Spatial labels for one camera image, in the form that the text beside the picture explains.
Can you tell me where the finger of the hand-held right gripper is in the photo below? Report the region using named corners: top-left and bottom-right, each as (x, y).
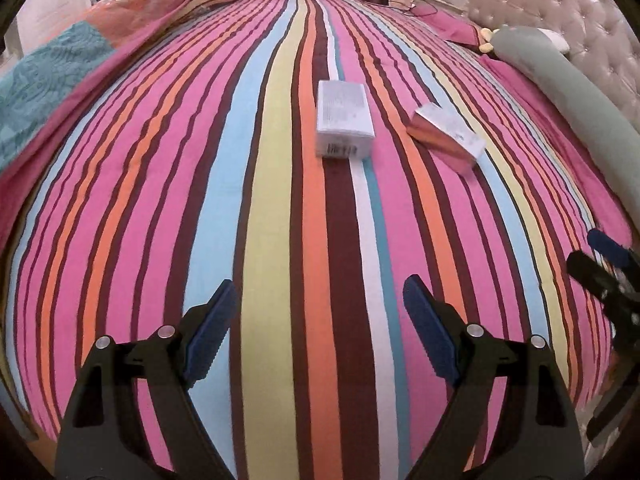
top-left (566, 251), bottom-right (640, 322)
top-left (587, 229), bottom-right (640, 272)

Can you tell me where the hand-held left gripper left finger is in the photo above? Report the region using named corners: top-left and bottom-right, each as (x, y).
top-left (54, 279), bottom-right (240, 480)

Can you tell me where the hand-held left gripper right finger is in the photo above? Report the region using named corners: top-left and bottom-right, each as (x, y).
top-left (402, 274), bottom-right (587, 480)

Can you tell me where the striped bedsheet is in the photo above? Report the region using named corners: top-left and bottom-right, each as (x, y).
top-left (0, 0), bottom-right (632, 480)

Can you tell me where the pink blanket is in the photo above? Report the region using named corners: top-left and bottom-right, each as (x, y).
top-left (479, 54), bottom-right (622, 202)

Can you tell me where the green bolster pillow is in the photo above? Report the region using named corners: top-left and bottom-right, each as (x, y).
top-left (492, 26), bottom-right (640, 189)

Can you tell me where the white box red side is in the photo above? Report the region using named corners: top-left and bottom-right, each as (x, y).
top-left (406, 103), bottom-right (489, 176)

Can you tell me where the white pillow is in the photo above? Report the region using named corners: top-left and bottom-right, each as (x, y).
top-left (537, 27), bottom-right (572, 54)

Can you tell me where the white rectangular box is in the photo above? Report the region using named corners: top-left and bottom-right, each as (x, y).
top-left (316, 80), bottom-right (376, 160)

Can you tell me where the tufted beige headboard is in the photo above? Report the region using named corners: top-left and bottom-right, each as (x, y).
top-left (467, 0), bottom-right (640, 132)

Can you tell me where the pink pillow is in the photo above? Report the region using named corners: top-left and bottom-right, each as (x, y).
top-left (425, 10), bottom-right (484, 47)

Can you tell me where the orange and teal quilt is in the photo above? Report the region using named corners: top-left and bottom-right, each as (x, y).
top-left (0, 0), bottom-right (261, 172)

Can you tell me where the white cabinet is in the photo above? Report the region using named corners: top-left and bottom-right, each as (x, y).
top-left (15, 0), bottom-right (121, 57)

